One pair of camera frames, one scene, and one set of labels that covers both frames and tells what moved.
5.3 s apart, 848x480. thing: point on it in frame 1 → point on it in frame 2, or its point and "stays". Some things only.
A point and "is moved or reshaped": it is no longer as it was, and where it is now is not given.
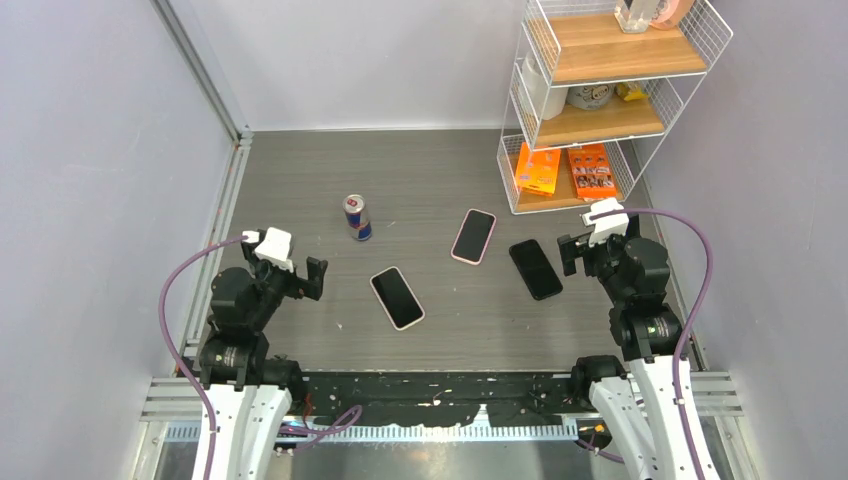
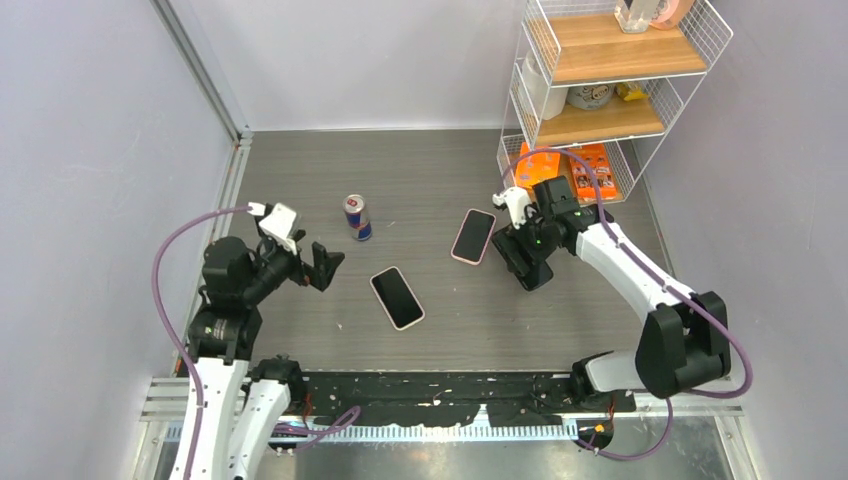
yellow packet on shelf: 624,91 stays
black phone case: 535,269 is moved or reshaped
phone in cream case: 397,298 stays
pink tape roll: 668,13 stays
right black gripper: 570,247 → 511,239
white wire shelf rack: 600,88 stays
